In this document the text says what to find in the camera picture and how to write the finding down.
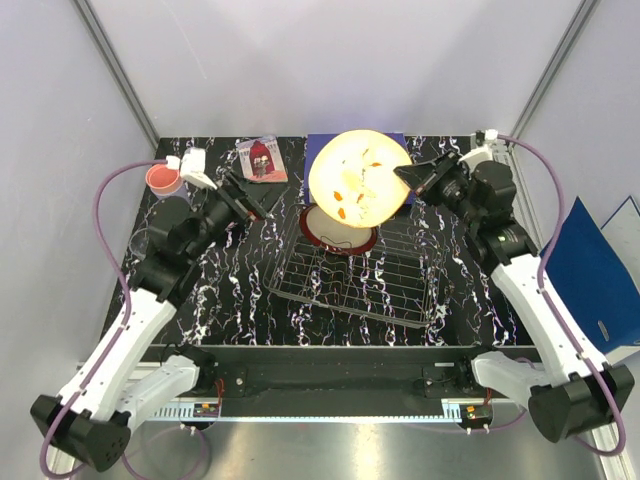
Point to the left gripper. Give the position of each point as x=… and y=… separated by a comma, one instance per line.
x=248, y=207

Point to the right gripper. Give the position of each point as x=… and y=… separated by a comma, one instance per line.
x=426, y=176

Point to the red rimmed cream plate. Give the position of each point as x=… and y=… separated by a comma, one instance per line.
x=324, y=232

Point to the cream floral plate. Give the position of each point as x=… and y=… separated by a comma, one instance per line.
x=352, y=178

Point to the lavender plastic cup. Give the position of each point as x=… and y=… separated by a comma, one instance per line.
x=181, y=192

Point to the clear glass tumbler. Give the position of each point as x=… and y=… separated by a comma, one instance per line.
x=138, y=243

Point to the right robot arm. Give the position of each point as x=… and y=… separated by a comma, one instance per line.
x=574, y=389

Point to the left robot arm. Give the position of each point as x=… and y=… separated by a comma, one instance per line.
x=94, y=415

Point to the red illustrated booklet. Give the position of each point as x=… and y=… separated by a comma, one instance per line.
x=261, y=160

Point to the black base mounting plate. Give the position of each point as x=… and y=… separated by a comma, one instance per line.
x=334, y=384

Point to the blue folder outside cell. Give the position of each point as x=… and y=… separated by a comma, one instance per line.
x=595, y=270

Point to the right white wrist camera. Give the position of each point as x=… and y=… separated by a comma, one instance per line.
x=483, y=149

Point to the black wire dish rack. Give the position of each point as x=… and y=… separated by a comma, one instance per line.
x=397, y=281

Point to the white cable duct rail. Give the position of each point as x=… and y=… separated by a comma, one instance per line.
x=187, y=412

